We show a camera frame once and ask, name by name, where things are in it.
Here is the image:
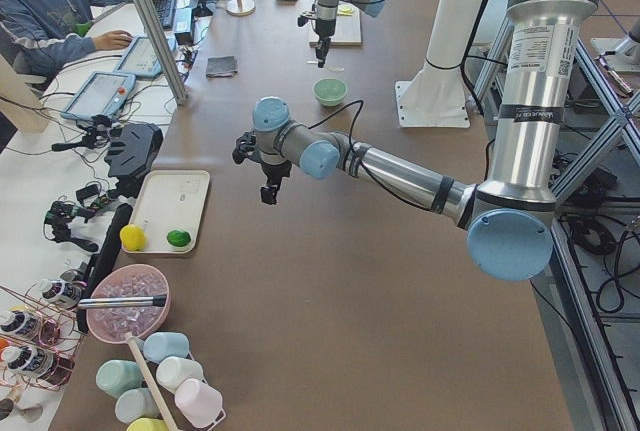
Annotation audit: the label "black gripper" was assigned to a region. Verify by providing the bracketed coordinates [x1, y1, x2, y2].
[315, 17, 336, 67]
[260, 157, 292, 205]

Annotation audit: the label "light green ceramic bowl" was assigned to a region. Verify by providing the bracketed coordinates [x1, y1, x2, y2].
[313, 78, 348, 107]

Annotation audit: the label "steel tongs on bowl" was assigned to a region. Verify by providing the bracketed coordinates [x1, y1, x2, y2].
[77, 295, 168, 310]

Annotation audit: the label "pink bowl of ice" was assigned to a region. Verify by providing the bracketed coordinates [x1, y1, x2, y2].
[86, 264, 171, 344]

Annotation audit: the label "bamboo cutting board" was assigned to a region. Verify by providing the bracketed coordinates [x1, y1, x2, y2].
[306, 2, 362, 47]

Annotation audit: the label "upper lemon slice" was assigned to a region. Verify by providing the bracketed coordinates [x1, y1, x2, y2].
[338, 4, 357, 16]

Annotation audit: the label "green lime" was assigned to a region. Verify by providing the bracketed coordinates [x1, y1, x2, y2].
[166, 229, 192, 248]

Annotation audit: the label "cream rabbit tray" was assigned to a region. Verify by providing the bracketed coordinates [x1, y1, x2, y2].
[121, 170, 210, 255]

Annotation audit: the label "folded grey cloth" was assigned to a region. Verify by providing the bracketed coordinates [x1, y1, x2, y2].
[205, 56, 238, 79]

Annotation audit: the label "yellow lemon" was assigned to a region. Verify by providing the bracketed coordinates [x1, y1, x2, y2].
[119, 224, 146, 252]

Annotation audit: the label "black keyboard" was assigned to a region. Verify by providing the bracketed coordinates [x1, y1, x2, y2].
[152, 0, 177, 30]

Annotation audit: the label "black flat bar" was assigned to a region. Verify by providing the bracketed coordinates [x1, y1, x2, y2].
[76, 202, 135, 335]

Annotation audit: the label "far teach pendant tablet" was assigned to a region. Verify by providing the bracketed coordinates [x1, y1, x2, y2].
[114, 36, 162, 79]

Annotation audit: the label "teach pendant tablet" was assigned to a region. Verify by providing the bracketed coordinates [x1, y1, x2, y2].
[114, 36, 162, 79]
[60, 72, 136, 122]

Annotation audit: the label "near teach pendant tablet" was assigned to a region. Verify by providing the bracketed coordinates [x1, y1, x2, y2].
[60, 72, 136, 122]

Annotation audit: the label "white plastic cup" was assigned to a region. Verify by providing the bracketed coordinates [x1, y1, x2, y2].
[156, 356, 204, 393]

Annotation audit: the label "pink plastic cup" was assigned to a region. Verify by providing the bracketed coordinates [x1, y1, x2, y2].
[174, 378, 226, 429]

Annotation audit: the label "wooden cup rack pole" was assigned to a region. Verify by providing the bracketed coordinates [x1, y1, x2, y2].
[125, 333, 179, 431]

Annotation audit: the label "green plastic cup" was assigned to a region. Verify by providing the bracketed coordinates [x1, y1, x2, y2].
[95, 359, 143, 398]

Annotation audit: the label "pale blue plastic cup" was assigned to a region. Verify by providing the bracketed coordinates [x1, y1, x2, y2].
[115, 388, 160, 424]

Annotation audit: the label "yellow plastic cup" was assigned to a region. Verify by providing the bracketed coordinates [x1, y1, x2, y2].
[126, 417, 169, 431]

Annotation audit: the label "seated person in hoodie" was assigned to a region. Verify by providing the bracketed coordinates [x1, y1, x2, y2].
[1, 0, 133, 79]

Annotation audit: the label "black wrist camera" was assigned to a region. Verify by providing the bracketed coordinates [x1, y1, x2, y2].
[297, 11, 316, 27]
[232, 131, 261, 165]

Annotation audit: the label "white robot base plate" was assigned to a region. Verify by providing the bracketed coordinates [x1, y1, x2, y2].
[394, 78, 470, 128]

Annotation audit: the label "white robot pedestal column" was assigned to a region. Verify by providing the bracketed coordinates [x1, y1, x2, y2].
[426, 0, 488, 71]

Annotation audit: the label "aluminium frame post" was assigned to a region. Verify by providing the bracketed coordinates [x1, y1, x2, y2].
[133, 0, 188, 105]

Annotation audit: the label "copper wire bottle rack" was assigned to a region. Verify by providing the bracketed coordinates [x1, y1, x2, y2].
[1, 286, 85, 391]

